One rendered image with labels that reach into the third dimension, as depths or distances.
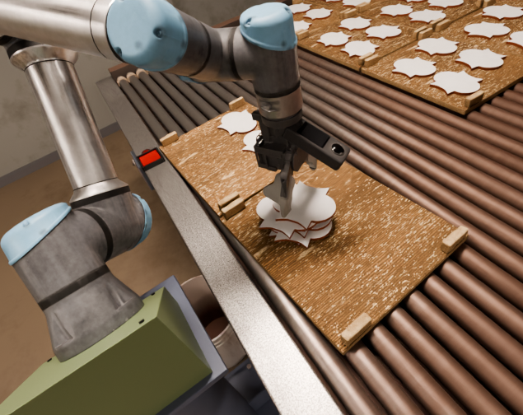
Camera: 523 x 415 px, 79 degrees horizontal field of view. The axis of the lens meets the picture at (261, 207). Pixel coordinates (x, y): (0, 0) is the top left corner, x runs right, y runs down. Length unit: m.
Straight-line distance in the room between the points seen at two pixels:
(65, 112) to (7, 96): 2.59
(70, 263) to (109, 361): 0.18
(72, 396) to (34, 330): 1.74
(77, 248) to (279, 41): 0.45
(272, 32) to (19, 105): 2.97
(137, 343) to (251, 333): 0.23
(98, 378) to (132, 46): 0.42
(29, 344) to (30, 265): 1.64
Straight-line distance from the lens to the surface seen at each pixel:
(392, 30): 1.57
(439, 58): 1.35
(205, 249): 0.77
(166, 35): 0.40
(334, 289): 0.64
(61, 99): 0.73
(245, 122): 1.08
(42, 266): 0.61
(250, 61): 0.50
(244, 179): 0.87
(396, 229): 0.73
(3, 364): 2.29
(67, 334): 0.62
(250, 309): 0.67
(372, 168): 0.88
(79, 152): 0.71
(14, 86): 3.29
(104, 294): 0.60
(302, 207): 0.70
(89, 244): 0.63
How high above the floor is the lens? 1.51
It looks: 47 degrees down
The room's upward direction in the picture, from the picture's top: 15 degrees counter-clockwise
